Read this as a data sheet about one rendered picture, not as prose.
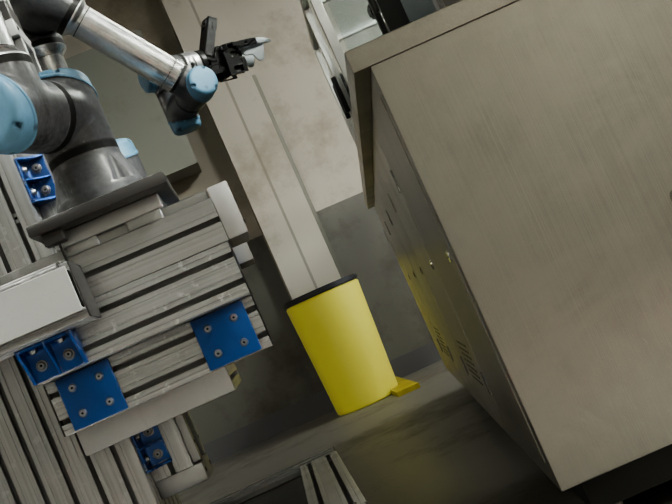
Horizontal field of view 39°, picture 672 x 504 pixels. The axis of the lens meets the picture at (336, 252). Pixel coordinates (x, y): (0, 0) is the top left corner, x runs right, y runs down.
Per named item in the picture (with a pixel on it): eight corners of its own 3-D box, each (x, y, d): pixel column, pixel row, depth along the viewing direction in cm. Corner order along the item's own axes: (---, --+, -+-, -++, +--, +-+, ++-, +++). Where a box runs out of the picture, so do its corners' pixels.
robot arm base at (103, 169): (52, 220, 146) (27, 162, 146) (72, 231, 161) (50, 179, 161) (143, 182, 147) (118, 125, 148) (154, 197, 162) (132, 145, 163)
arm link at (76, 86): (131, 138, 158) (99, 66, 159) (84, 136, 145) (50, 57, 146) (76, 169, 162) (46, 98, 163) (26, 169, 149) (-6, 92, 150)
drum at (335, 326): (400, 383, 524) (352, 275, 528) (411, 387, 482) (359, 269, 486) (329, 415, 519) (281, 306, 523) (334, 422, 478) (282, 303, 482)
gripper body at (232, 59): (238, 78, 245) (198, 88, 239) (227, 46, 245) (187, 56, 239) (251, 69, 239) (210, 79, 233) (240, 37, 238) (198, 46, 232)
